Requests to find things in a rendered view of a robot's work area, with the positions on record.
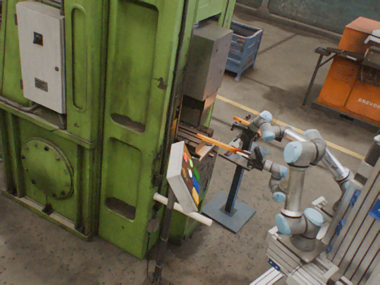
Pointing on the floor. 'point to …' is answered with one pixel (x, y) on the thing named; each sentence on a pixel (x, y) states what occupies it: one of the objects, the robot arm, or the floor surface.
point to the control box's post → (164, 236)
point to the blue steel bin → (243, 47)
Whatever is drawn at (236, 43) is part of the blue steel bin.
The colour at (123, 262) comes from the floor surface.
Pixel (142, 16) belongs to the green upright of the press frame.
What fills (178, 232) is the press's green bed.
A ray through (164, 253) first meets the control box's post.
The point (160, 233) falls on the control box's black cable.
